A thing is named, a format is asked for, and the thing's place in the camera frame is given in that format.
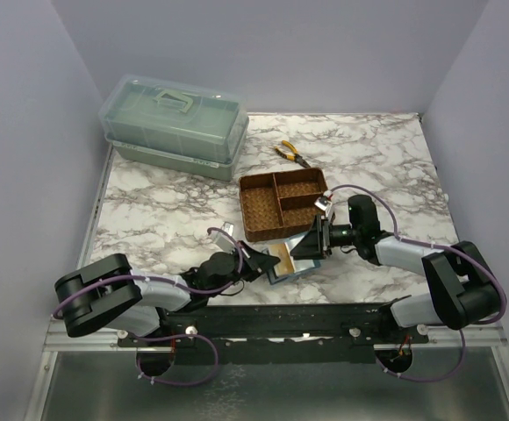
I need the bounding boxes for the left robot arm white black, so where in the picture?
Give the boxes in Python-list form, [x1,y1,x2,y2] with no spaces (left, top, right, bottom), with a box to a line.
[53,241,280,338]

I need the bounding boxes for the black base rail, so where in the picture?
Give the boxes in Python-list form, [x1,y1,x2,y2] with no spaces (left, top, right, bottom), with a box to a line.
[118,303,428,365]

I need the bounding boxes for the green plastic storage box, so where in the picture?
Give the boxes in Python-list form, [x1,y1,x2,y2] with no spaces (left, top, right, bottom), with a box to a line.
[99,75,249,182]

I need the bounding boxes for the yellow handled pliers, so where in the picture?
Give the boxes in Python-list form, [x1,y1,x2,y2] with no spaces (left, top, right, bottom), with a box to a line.
[274,140,311,168]

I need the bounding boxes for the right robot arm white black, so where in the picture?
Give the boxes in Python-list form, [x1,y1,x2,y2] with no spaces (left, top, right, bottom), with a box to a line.
[290,195,504,331]

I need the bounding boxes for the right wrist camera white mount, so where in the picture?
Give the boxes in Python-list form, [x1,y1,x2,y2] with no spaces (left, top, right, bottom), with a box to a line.
[314,190,334,221]

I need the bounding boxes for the brown woven divided basket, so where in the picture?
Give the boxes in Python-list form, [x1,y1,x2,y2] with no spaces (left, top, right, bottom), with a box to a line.
[239,168,327,242]

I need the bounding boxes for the blue leather card holder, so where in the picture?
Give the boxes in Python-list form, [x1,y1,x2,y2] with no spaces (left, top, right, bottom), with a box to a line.
[262,234,321,285]

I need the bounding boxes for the gold credit card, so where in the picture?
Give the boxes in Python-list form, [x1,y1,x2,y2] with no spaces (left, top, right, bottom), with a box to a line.
[268,243,295,277]

